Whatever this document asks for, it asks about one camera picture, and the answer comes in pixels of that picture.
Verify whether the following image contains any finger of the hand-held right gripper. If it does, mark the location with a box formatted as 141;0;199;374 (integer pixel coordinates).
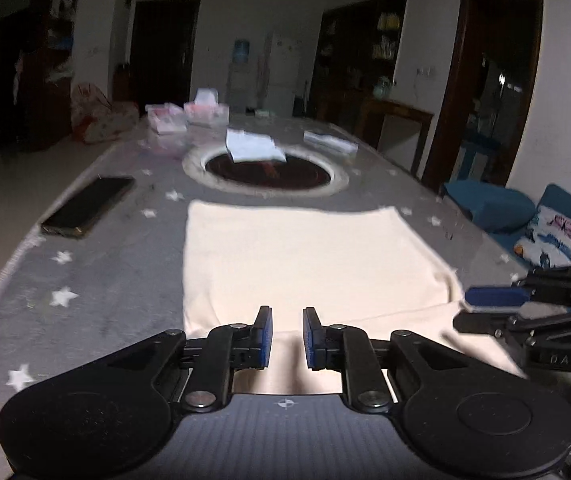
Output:
464;275;571;308
453;307;571;338

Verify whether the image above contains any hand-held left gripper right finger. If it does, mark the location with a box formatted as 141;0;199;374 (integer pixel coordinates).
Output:
302;306;471;413

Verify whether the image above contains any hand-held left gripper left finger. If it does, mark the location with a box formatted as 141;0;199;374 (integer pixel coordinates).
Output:
98;305;274;413

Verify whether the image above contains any cream sweatshirt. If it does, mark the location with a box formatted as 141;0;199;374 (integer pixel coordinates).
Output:
183;200;529;395

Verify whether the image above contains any butterfly print pillow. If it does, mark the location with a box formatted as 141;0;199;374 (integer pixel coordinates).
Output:
514;205;571;268

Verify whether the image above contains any blue sofa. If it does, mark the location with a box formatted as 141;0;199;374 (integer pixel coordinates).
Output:
440;180;571;271

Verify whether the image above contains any grey star print tablecloth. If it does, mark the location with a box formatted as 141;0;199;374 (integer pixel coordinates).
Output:
0;112;566;480

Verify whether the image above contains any round black induction cooktop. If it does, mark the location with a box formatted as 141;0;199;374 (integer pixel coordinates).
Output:
182;142;349;199

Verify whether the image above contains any white tissue sheet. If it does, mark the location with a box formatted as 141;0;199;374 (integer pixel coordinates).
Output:
226;129;287;163

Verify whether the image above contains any white remote control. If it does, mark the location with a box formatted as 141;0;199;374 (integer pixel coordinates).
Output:
304;130;359;153

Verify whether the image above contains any brown wooden side table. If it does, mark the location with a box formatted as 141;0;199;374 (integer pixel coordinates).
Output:
354;98;435;178

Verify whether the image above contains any black smartphone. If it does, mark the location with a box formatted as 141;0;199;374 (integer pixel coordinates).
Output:
40;176;136;239

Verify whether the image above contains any pink white tissue box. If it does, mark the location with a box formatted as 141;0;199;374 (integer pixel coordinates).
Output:
184;88;230;126

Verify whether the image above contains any small white tissue pack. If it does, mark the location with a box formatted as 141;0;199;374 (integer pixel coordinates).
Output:
146;103;188;135

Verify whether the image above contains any white water dispenser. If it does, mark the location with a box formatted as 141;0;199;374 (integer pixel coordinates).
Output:
228;62;252;113

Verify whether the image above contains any white refrigerator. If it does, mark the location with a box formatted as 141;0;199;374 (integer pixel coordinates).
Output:
264;32;302;118

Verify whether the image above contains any patterned covered floor fan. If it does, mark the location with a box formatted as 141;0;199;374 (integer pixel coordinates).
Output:
70;82;140;145

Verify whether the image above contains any dark wooden display cabinet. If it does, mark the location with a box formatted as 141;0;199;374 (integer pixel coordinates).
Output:
310;0;409;123

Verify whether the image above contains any dark bag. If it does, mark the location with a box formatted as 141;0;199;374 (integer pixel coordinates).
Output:
113;62;134;103

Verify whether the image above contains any dark wooden door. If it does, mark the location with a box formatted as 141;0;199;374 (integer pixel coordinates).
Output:
130;0;201;108

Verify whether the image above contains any dark wooden shelf unit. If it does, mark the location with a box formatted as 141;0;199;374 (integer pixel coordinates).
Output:
13;0;79;151

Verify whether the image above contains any brown wooden door frame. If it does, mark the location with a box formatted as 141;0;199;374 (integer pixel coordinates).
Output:
421;0;545;193

